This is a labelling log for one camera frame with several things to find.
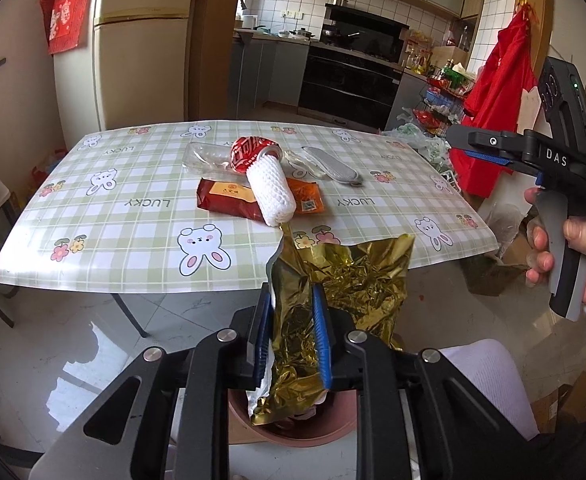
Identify beige refrigerator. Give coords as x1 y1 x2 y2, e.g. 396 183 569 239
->
54 0 191 148

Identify green plaid bunny tablecloth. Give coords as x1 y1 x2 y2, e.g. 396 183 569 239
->
0 120 497 294

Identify white foam fruit net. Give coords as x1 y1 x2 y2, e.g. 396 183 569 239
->
246 155 296 228

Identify white plastic bags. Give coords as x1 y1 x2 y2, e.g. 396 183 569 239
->
381 122 452 172

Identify dark red snack packet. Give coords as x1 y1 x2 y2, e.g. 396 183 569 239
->
197 179 264 222

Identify cardboard box on floor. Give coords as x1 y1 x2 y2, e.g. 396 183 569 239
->
532 370 586 434

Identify brown round trash bin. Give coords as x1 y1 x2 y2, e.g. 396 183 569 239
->
228 390 358 448

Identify red patterned wrapper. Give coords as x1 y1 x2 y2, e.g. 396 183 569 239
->
229 136 281 174

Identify red hanging cloth decoration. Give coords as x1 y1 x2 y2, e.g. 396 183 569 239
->
39 0 89 55

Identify clear plastic tray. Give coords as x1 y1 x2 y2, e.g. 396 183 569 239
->
182 142 232 174

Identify orange snack packet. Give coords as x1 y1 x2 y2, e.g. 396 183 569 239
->
287 178 325 214

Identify black oven stove unit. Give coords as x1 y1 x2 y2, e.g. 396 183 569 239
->
299 2 409 130

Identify red hanging apron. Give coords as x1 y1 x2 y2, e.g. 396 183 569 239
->
449 3 537 198

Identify gold foil bag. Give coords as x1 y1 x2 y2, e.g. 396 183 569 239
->
246 226 415 426

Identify grey kitchen counter cabinets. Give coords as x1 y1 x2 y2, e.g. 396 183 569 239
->
226 28 309 119

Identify wire rack with snacks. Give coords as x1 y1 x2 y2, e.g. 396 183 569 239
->
413 60 475 132

